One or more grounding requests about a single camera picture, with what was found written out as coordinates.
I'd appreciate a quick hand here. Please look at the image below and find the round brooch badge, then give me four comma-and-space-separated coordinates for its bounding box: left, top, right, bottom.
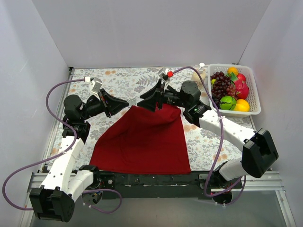
127, 98, 136, 106

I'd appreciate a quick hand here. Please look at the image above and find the red t-shirt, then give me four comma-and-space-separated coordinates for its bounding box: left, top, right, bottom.
90, 105, 191, 175

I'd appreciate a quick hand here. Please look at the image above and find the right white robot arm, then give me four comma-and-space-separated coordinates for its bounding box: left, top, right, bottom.
137, 80, 279, 188

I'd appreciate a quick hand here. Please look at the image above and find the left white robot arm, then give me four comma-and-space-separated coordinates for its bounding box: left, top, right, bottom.
29, 89, 129, 222

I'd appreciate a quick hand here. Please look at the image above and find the floral table mat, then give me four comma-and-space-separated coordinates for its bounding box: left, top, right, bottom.
47, 68, 254, 171

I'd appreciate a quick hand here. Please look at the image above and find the beige pump soap bottle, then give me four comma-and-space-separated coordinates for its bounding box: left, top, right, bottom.
191, 62, 206, 90

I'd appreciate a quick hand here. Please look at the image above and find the purple grape bunch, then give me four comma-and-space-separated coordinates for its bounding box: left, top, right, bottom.
211, 71, 238, 107

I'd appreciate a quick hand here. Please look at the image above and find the orange fruit top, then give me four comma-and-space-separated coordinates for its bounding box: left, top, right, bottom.
227, 67, 239, 75

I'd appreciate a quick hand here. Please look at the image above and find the yellow orange fruit bottom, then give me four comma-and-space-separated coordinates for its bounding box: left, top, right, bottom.
234, 99, 250, 112

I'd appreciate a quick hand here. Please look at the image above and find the pink dragon fruit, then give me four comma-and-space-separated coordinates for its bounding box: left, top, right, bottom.
234, 80, 250, 99

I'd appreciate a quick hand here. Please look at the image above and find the red apple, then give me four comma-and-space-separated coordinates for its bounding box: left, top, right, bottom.
237, 73, 246, 82

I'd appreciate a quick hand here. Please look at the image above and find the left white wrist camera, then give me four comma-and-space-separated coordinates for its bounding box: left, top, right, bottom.
84, 77, 103, 100

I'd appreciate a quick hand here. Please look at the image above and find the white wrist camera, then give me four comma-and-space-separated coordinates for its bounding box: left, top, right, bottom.
84, 77, 103, 100
158, 68, 174, 87

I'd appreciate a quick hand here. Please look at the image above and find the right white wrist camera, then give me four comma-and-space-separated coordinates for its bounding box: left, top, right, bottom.
158, 68, 174, 87

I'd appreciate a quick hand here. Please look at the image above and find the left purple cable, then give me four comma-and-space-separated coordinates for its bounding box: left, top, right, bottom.
2, 77, 123, 214

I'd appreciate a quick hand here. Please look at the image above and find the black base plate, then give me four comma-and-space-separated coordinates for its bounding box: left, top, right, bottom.
98, 171, 210, 200

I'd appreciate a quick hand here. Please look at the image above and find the aluminium frame rail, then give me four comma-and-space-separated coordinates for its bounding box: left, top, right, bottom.
27, 171, 285, 192

